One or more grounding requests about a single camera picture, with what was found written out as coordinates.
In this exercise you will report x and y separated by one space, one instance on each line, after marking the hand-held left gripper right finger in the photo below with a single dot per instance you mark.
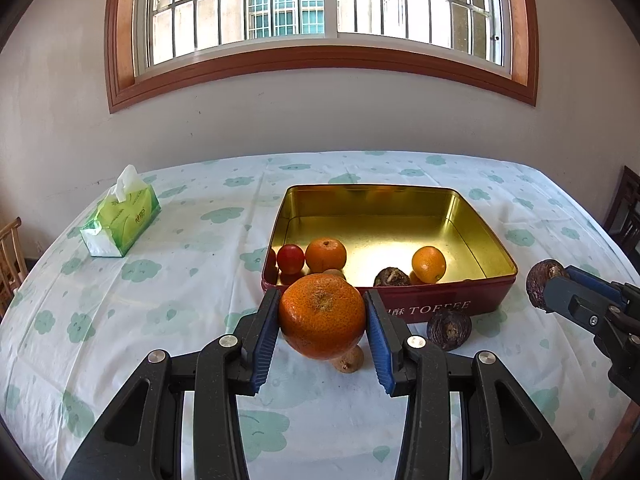
380 345

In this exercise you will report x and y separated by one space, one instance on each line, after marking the green tissue box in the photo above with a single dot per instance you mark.
122 220

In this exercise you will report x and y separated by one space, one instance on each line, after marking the small orange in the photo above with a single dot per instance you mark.
428 264

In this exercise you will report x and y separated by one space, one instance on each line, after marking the brown kiwi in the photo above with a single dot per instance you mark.
334 273
350 361

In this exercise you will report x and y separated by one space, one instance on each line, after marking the wooden framed barred window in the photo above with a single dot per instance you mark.
320 0

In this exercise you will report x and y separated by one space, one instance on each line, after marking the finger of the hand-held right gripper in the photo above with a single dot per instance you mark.
575 305
592 281

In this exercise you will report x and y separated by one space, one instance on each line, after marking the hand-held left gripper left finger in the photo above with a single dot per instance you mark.
265 345

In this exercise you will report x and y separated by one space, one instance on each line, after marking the light wooden chair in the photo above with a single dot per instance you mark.
10 260

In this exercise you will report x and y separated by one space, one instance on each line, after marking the medium orange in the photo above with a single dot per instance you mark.
325 255

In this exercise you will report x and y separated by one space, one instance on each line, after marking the red and gold tin box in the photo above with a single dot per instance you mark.
380 220

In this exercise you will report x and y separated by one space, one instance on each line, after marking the large orange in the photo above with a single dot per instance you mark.
322 315

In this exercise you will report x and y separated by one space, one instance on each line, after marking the dark wooden chair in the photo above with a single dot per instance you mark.
625 210

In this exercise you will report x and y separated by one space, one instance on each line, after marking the dark water chestnut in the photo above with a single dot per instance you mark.
391 277
448 330

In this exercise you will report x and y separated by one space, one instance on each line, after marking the dark shiny plum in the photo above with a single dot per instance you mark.
542 280

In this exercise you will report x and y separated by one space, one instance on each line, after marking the red tomato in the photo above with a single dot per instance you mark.
290 258

